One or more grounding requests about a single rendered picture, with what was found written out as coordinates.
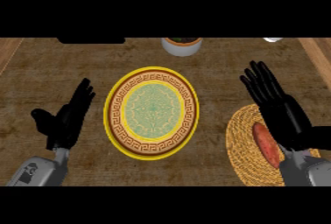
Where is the red-brown sweet potato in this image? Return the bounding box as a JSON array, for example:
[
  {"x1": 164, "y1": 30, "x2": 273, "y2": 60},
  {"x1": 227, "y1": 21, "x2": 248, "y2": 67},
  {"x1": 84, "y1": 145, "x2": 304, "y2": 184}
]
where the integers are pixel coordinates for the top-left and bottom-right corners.
[{"x1": 251, "y1": 122, "x2": 283, "y2": 170}]

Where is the white plant pot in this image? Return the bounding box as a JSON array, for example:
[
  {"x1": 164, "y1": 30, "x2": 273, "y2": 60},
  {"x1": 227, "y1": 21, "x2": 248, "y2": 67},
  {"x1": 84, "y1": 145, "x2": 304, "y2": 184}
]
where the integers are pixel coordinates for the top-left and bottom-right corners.
[{"x1": 159, "y1": 37, "x2": 204, "y2": 58}]

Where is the yellow patterned plate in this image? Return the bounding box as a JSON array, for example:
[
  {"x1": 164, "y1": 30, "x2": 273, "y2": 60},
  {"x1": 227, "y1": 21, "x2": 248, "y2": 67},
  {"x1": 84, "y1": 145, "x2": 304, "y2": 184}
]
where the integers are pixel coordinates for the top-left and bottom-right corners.
[{"x1": 102, "y1": 66, "x2": 201, "y2": 161}]

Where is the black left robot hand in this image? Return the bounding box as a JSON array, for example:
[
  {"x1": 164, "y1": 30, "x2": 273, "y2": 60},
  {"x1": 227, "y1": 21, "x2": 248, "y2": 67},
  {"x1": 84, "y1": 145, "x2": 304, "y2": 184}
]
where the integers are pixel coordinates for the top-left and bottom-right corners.
[{"x1": 29, "y1": 77, "x2": 97, "y2": 151}]

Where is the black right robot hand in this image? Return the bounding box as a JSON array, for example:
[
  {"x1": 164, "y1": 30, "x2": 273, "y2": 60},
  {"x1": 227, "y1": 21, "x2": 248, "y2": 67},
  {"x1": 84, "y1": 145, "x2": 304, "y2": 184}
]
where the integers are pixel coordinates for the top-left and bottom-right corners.
[{"x1": 239, "y1": 59, "x2": 331, "y2": 152}]

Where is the round woven wicker placemat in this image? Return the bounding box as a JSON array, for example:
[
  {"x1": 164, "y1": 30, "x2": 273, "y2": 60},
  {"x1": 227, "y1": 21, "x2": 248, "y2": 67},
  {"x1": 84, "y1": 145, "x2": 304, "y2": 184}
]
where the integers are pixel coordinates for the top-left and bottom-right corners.
[{"x1": 224, "y1": 103, "x2": 322, "y2": 187}]

